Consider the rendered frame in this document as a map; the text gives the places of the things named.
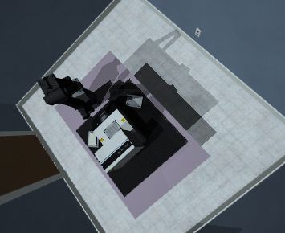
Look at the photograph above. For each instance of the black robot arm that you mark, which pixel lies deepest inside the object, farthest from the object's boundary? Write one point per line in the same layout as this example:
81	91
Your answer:
59	91

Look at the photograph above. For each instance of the white multi-well plate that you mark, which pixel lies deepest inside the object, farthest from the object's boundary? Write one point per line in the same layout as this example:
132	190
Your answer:
92	139

